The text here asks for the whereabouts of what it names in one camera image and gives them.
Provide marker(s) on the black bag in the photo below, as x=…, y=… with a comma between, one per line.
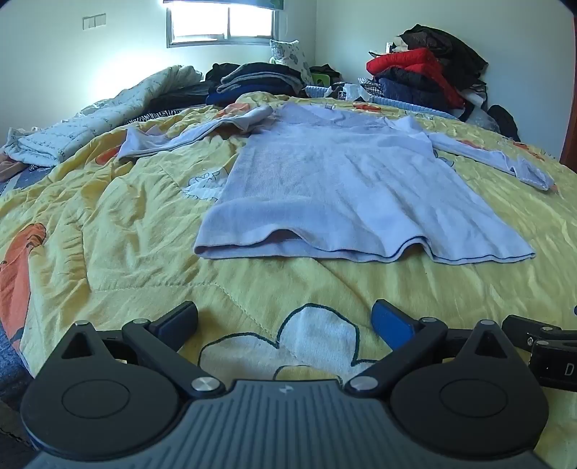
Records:
x=502, y=118

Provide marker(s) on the yellow printed blanket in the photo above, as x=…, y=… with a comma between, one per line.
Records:
x=112, y=225

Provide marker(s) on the pile of dark clothes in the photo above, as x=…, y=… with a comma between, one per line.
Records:
x=257, y=79

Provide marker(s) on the white light switch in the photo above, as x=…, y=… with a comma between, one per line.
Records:
x=94, y=21

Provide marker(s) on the lavender knit sweater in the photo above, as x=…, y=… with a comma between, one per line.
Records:
x=338, y=180

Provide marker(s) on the white quilted comforter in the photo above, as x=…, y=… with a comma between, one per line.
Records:
x=90, y=121

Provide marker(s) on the green plastic stool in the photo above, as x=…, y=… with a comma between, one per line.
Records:
x=321, y=79

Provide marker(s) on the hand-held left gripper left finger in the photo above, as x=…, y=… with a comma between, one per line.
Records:
x=180, y=322

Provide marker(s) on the black jacket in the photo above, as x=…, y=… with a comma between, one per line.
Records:
x=450, y=45

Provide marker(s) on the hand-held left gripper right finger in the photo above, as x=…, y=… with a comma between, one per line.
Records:
x=392, y=322

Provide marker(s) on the blue floral roller blind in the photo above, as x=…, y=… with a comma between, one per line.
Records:
x=270, y=3

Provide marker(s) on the white plastic bag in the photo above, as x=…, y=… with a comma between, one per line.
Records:
x=351, y=91

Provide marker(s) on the navy padded jacket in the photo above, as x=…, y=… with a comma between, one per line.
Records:
x=414, y=90

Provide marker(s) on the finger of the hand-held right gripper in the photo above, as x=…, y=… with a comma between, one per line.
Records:
x=518, y=329

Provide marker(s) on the brown wooden furniture edge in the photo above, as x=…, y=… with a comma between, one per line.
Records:
x=570, y=112

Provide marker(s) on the window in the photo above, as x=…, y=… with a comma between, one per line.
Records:
x=198, y=22

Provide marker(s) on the floral pillow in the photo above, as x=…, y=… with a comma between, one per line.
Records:
x=293, y=56

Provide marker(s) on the pink cloth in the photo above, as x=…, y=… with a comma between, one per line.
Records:
x=10, y=167

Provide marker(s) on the blue knitted blanket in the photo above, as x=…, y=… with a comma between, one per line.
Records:
x=396, y=107

